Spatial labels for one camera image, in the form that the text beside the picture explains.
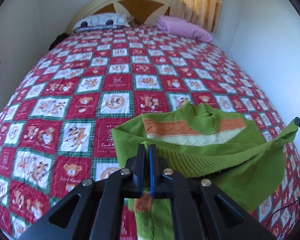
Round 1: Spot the cream and wood headboard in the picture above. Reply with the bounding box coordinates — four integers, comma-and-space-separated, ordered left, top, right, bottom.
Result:
66, 0, 175, 34

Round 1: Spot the green orange striped knit sweater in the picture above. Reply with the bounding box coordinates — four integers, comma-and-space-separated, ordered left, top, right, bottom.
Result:
111, 101, 299, 240

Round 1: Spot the black bag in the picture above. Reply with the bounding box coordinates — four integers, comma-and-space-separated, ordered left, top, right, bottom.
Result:
49, 33, 68, 51

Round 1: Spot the red printed patchwork bedspread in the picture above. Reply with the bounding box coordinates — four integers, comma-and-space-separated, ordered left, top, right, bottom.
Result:
0, 24, 300, 240

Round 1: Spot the black cable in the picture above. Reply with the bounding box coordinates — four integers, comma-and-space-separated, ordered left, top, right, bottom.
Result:
261, 194, 300, 224

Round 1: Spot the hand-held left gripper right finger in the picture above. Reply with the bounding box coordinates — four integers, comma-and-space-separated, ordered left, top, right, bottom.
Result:
149, 144, 276, 240

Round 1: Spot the wide yellow patterned curtain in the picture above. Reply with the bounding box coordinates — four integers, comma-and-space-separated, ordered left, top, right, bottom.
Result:
111, 0, 226, 34

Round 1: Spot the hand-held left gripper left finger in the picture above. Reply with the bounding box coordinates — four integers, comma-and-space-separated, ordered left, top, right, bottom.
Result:
19, 144, 147, 240

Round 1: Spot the white patterned pillow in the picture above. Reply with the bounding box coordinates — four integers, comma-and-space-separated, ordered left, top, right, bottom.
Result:
72, 13, 131, 32

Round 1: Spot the pink pillow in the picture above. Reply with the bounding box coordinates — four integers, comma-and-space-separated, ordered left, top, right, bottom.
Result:
155, 15, 213, 43

